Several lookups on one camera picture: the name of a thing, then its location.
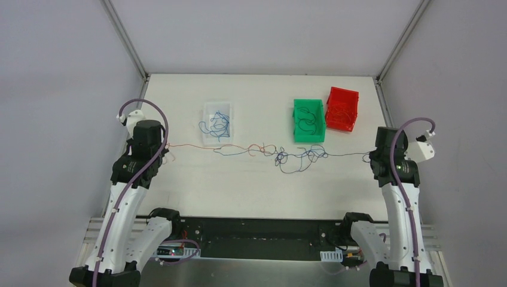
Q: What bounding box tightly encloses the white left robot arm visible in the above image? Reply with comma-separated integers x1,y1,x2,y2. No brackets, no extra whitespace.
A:
69,120,182,286

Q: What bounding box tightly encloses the green plastic bin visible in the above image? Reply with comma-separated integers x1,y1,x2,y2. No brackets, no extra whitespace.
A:
292,99,326,144

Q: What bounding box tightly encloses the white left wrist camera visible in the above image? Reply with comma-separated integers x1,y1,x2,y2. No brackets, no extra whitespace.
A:
116,109,146,127

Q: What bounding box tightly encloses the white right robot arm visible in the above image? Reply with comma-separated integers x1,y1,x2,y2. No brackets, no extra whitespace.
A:
338,127,444,286

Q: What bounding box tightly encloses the clear plastic bin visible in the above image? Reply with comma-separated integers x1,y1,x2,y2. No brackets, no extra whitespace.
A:
198,101,233,147

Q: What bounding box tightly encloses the blue wire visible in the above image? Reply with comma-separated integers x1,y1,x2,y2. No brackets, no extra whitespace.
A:
198,111,232,144

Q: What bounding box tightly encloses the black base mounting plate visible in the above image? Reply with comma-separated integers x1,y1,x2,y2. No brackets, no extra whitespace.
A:
142,207,373,261

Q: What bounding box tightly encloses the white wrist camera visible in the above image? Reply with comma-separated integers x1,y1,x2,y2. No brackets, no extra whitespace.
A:
405,130,435,163
116,109,146,127

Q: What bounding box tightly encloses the red plastic bin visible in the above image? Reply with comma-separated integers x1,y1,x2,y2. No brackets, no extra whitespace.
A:
325,87,359,132

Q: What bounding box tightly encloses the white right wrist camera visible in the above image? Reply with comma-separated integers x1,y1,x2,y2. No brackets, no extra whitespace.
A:
405,130,435,163

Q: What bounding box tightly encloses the coloured wire bundle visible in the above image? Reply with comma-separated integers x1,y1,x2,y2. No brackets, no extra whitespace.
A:
213,143,373,175

